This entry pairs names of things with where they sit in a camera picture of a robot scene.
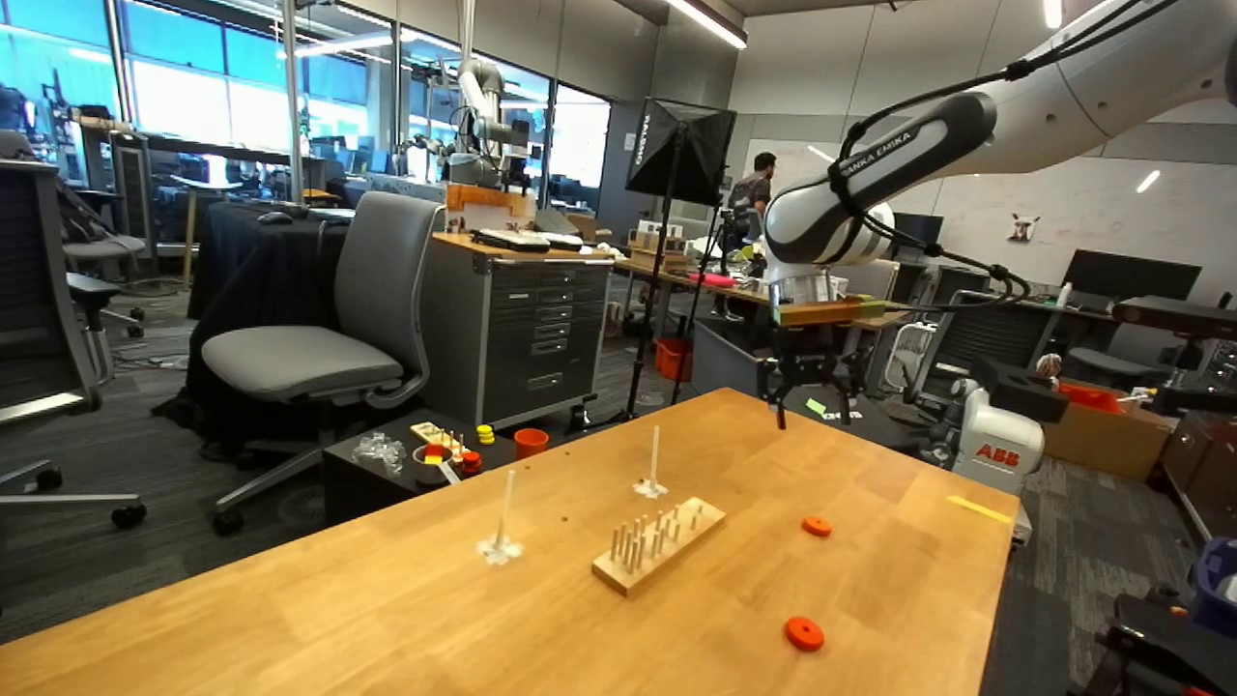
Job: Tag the low black side table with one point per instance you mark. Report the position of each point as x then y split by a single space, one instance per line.
390 481

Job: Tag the black office chair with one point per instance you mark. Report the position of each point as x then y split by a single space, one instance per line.
34 297

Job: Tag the grey office chair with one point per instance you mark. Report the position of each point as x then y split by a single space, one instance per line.
305 359

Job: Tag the dark tilted monitor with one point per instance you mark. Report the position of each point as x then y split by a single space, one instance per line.
1001 338

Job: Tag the black cloth covered table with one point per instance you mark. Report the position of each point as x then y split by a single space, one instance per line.
257 284

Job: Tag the white trays on cabinet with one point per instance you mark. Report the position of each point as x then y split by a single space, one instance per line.
529 236

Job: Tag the black case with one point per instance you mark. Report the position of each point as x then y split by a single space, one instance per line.
1164 642

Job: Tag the light wooden block strip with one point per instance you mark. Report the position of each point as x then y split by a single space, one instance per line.
441 437

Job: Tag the wooden peg board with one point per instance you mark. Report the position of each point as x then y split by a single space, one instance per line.
660 544

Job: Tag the person in dark shirt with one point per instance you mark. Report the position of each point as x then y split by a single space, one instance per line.
747 196

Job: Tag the clear plastic bag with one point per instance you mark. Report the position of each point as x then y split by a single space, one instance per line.
377 450

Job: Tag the black softbox light on stand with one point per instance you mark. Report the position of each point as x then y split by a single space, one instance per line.
691 161

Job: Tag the black monitor by whiteboard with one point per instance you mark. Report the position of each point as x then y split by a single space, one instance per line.
922 235

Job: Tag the orange item on cardboard box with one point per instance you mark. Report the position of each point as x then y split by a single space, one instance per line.
1092 397

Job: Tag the small red object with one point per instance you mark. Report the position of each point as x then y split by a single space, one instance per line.
468 462

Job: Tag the small yellow block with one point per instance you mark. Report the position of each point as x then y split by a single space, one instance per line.
487 433

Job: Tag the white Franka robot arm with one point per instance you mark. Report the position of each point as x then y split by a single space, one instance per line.
1069 103

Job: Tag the white peg stand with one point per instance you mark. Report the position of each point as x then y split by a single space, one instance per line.
650 490

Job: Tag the orange bucket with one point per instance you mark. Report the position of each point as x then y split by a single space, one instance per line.
676 360

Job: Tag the grey drawer cabinet wood top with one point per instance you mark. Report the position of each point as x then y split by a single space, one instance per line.
517 329

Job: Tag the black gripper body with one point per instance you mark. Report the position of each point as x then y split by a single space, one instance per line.
809 345

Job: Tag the wide black monitor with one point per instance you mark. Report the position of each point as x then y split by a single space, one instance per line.
1130 275

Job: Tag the green paper strip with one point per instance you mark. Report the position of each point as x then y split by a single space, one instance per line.
836 413

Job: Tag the orange wooden crate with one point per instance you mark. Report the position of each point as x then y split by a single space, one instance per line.
488 208

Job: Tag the cardboard box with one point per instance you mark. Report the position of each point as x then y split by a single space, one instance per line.
1106 446

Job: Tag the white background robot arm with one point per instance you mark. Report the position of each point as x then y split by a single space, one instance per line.
480 129

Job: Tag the long wooden desk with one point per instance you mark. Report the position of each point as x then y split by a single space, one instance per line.
863 312

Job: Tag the orange disc with hole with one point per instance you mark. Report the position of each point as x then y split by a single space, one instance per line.
815 528
802 631

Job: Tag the small orange bowl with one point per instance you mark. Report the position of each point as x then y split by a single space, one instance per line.
533 441

